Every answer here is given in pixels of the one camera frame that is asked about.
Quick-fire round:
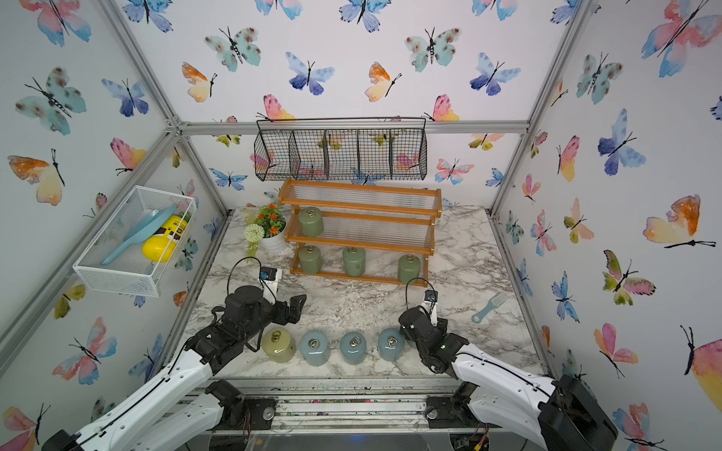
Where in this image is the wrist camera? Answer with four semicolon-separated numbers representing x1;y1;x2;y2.
422;289;438;326
259;266;282;304

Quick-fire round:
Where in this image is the teal dustpan scoop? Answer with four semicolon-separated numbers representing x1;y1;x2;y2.
101;207;176;266

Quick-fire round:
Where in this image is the black wire wall basket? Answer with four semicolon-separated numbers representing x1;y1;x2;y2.
251;117;428;185

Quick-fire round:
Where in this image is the teal small brush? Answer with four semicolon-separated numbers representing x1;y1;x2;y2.
472;292;508;324

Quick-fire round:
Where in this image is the yellow bottle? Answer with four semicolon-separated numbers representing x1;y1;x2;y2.
141;215;188;263

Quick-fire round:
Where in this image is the white mesh wall basket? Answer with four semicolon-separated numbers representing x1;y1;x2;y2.
73;185;197;297

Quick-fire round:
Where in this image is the yellow canister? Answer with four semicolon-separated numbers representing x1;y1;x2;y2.
261;327;296;364

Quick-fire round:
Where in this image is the wooden three-tier shelf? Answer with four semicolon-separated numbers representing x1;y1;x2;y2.
278;180;442;287

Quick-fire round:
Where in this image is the blue canister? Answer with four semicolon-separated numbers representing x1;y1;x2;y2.
340;331;368;366
377;328;405;362
299;330;330;366

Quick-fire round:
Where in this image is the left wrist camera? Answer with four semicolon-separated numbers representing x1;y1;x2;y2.
259;266;282;304

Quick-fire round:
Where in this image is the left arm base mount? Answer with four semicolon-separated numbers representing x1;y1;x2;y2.
204;380;278;434

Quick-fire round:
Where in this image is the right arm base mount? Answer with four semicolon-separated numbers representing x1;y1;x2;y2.
424;383;481;430

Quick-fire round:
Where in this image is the white pot with flowers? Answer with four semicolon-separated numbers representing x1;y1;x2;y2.
244;201;288;257

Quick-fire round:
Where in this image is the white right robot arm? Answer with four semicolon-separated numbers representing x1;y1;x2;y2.
399;306;619;450

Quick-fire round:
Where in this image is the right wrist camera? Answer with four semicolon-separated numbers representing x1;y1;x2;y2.
422;289;438;326

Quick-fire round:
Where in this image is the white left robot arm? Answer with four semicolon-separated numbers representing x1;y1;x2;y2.
42;286;306;450

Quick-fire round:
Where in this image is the green canister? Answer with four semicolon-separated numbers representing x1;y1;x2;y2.
342;247;366;277
397;254;422;285
298;245;323;275
298;207;325;238

